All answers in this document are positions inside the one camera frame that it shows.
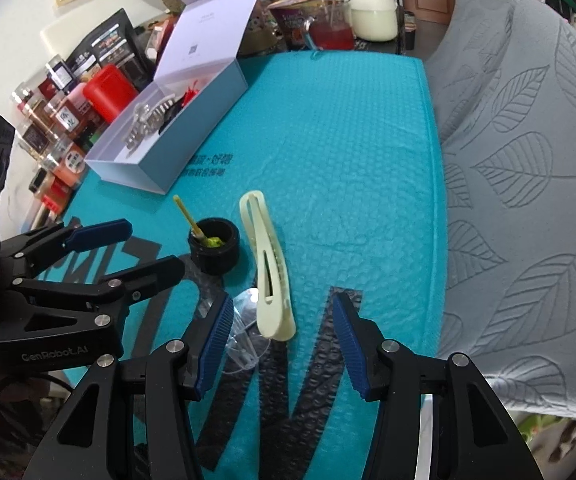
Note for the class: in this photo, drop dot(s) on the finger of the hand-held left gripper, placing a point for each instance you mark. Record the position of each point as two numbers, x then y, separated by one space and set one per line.
97 232
157 275

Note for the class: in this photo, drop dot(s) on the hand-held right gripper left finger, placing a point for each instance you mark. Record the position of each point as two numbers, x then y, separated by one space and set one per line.
215 340

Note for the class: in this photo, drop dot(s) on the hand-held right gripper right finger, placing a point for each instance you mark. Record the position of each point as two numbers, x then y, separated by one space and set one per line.
350 345

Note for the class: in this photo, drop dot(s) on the clear plastic hair clip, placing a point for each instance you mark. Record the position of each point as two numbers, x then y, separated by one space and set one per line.
245 350

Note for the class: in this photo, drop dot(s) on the small black round container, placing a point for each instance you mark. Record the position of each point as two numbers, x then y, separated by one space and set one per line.
215 261

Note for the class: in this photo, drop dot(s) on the pale yellow long hair clip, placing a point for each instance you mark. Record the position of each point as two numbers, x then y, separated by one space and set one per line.
275 325

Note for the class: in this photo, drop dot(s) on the yellow stick with green bead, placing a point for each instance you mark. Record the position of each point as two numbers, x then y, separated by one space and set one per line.
187 217

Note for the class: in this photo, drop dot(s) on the grey clear hair claw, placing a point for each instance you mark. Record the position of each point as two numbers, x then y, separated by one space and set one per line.
140 120

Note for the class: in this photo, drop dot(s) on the black long hair clip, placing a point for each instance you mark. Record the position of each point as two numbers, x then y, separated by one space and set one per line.
176 111

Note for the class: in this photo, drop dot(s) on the cream hair claw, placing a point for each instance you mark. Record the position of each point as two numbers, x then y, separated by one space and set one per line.
167 102

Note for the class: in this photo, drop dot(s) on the small red hair clip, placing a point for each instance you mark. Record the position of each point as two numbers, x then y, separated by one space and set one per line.
191 91

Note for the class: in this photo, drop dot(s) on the white gift box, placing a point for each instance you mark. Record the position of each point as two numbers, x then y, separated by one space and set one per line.
202 35

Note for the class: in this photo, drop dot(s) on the cluster of spice jars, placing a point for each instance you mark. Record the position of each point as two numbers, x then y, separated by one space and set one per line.
67 115

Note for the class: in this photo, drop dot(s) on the red canister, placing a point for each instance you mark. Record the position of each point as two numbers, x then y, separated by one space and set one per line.
110 92

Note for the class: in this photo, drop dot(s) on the teal bubble mailer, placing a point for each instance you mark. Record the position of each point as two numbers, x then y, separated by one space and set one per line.
348 160

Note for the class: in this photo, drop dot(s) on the black snack pouch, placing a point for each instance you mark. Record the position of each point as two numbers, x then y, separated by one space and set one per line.
112 35

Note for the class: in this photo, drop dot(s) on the red packets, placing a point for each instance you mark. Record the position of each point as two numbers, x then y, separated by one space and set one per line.
156 42

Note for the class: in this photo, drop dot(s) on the white cutting board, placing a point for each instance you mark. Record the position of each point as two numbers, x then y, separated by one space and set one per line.
60 35

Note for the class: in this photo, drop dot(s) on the instant noodle cup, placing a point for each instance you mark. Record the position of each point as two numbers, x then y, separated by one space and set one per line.
290 17

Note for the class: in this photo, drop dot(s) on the glass cup with red drink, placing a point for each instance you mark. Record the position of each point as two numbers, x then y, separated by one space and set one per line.
335 37

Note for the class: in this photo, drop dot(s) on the small black bin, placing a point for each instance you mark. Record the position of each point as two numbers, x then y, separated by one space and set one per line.
409 30

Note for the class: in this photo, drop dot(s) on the cream enamel kettle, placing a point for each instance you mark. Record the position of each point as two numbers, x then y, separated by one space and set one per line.
373 15

